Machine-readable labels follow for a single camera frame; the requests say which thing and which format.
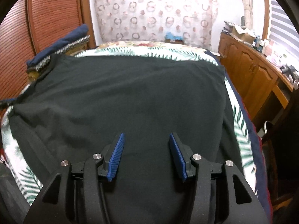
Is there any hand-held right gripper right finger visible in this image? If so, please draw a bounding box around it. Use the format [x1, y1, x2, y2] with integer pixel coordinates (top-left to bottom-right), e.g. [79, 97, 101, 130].
[169, 133, 269, 224]

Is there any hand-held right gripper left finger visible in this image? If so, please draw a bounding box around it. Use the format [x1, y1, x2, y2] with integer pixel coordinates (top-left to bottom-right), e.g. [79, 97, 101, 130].
[23, 133, 127, 224]

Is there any black printed t-shirt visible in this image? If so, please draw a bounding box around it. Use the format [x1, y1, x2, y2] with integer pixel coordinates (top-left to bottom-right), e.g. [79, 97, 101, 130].
[0, 54, 239, 224]

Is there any leaf print bed sheet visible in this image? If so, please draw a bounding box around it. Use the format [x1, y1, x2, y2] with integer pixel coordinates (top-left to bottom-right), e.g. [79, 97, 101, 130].
[0, 45, 257, 206]

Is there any white waste bin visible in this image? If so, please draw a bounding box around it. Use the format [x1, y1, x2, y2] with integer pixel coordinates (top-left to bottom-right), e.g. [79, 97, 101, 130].
[257, 121, 272, 136]

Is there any wooden sideboard cabinet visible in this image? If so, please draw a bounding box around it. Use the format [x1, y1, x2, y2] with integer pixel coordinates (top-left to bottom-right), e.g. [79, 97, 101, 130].
[218, 31, 296, 131]

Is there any yellow cloth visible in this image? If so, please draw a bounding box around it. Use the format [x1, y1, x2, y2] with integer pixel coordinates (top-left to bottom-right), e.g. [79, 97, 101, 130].
[27, 71, 47, 82]

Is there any floral blanket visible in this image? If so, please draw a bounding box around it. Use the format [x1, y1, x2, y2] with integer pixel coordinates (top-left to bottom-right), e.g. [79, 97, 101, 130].
[98, 41, 204, 50]

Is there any blue item on box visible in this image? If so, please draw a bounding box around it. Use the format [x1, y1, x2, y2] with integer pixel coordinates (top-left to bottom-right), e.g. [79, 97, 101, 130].
[165, 31, 185, 44]

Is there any navy folded garment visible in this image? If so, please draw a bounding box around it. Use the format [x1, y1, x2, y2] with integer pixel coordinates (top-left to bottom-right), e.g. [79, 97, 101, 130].
[26, 24, 89, 67]

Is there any open cardboard box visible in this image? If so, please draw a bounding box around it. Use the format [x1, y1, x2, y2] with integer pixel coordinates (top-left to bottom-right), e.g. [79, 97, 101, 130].
[230, 24, 256, 45]

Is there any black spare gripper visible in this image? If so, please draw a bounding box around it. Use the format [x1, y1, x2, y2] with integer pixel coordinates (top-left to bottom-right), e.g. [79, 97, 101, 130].
[281, 65, 296, 75]

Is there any circle print sheer curtain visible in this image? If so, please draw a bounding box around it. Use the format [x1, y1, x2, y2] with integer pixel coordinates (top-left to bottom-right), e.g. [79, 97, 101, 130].
[93, 0, 219, 49]

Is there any beige tied curtain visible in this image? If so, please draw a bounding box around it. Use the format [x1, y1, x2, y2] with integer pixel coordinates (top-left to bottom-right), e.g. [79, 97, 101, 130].
[236, 0, 254, 28]

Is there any zebra window blind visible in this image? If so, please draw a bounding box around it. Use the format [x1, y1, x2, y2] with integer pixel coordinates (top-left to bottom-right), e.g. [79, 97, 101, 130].
[269, 0, 299, 52]

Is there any wooden window frame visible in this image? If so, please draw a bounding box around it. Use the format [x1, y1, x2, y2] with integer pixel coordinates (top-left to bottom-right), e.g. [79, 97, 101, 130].
[263, 0, 271, 40]

